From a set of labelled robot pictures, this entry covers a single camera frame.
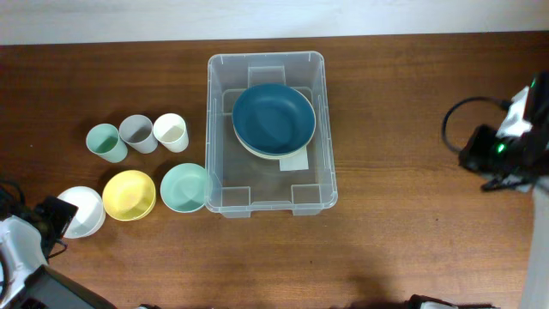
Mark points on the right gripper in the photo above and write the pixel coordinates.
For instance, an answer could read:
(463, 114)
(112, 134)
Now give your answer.
(473, 157)

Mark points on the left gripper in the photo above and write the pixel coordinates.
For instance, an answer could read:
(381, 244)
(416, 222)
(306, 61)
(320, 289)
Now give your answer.
(63, 211)

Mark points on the white small bowl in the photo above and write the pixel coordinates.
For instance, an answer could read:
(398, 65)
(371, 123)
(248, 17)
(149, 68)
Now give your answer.
(90, 214)

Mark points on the yellow small bowl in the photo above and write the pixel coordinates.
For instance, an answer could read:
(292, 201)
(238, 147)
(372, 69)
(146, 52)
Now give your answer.
(129, 196)

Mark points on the green cup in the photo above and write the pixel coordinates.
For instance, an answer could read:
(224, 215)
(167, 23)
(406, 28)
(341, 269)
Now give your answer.
(104, 140)

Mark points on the mint green small bowl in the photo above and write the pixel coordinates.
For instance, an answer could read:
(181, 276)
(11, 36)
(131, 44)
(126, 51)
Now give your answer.
(183, 188)

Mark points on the dark blue bowl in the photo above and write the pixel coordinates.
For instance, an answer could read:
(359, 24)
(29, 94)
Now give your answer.
(273, 118)

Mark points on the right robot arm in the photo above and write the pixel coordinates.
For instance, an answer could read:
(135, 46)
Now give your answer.
(535, 292)

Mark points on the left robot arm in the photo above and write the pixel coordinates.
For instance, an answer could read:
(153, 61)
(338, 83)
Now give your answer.
(28, 237)

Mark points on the clear plastic storage container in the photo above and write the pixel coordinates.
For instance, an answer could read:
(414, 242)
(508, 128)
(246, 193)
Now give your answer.
(277, 103)

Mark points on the grey cup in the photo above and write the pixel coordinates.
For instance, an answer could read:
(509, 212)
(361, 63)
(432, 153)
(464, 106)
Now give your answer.
(137, 131)

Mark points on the cream cup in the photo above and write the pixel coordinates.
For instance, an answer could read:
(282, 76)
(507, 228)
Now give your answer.
(171, 131)

